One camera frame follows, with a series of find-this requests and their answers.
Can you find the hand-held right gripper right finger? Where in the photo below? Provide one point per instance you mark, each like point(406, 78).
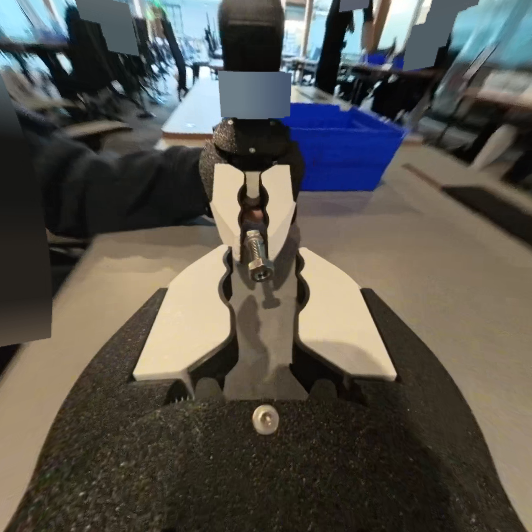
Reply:
point(341, 328)

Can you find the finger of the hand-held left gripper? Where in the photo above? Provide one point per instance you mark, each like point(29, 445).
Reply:
point(282, 195)
point(224, 199)

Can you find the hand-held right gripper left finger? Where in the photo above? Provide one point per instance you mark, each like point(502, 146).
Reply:
point(187, 324)

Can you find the silver hex bolt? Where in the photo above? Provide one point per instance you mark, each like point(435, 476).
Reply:
point(254, 247)

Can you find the blue plastic bin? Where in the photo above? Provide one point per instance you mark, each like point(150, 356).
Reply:
point(345, 153)

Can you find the person's left forearm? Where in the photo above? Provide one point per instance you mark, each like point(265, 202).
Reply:
point(124, 187)

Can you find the black table pad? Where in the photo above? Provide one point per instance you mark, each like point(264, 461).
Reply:
point(490, 212)

